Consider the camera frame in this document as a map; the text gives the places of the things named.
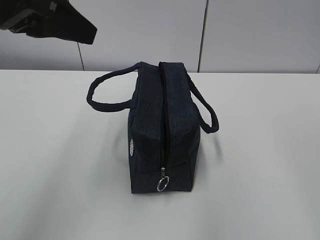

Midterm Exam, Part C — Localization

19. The silver zipper pull ring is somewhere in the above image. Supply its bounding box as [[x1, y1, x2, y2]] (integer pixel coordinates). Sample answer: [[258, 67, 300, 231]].
[[156, 166, 171, 193]]

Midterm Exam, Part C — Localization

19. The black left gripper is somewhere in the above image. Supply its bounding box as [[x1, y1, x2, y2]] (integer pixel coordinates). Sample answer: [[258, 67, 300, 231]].
[[0, 0, 98, 45]]

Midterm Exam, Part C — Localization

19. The dark blue lunch bag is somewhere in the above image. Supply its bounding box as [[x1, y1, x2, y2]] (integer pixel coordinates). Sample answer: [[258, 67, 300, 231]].
[[86, 62, 220, 194]]

